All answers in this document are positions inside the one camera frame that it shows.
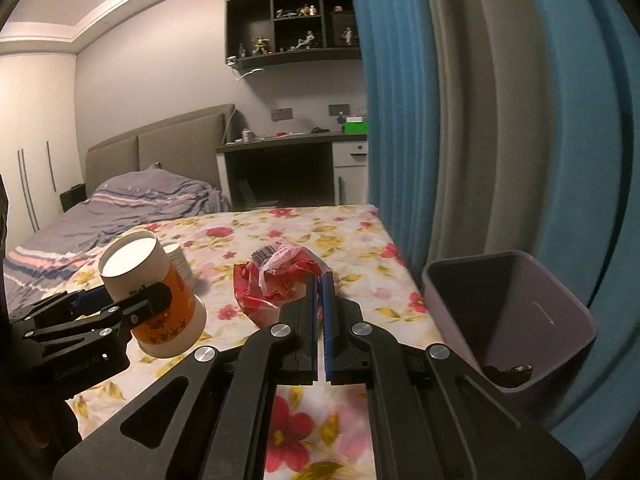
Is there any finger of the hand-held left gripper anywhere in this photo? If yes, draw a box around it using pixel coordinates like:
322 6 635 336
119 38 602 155
22 281 175 357
7 287 109 332

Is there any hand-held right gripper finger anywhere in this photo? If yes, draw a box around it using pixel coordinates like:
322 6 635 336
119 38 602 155
322 270 586 480
52 272 321 480

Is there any orange print paper cup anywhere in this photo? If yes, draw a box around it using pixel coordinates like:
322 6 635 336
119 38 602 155
97 232 208 359

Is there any red snack wrapper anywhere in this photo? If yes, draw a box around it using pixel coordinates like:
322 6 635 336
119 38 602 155
232 241 344 331

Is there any grey plastic bin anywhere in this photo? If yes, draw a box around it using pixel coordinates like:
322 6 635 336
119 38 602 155
421 250 598 433

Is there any small white paper cup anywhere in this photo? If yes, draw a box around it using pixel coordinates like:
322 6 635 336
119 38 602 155
161 242 199 291

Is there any floral tablecloth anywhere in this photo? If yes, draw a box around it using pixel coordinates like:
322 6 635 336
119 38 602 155
0 203 451 480

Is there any grey striped bedding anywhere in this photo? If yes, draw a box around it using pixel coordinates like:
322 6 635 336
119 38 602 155
2 169 232 311

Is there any white wardrobe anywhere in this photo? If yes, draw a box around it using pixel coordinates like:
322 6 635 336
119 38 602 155
0 52 89 261

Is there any white drawer cabinet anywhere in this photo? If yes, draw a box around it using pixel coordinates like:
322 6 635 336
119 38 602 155
331 140 371 206

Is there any grey padded bed headboard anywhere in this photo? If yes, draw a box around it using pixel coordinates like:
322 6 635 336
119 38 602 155
85 104 237 199

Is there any dark desk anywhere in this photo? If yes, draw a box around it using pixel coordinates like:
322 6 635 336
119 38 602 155
216 131 370 211

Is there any black plastic bag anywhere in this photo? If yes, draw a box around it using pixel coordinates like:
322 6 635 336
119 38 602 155
482 362 535 389

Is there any blue and grey curtain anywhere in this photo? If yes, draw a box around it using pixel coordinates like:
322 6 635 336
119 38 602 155
347 0 640 461

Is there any group of small figurines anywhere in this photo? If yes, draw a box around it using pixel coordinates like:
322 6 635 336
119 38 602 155
237 4 357 59

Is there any white cable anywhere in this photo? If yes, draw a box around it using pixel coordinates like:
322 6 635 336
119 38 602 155
222 110 241 144

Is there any dark wall shelf unit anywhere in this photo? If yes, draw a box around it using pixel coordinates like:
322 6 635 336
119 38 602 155
225 0 362 71

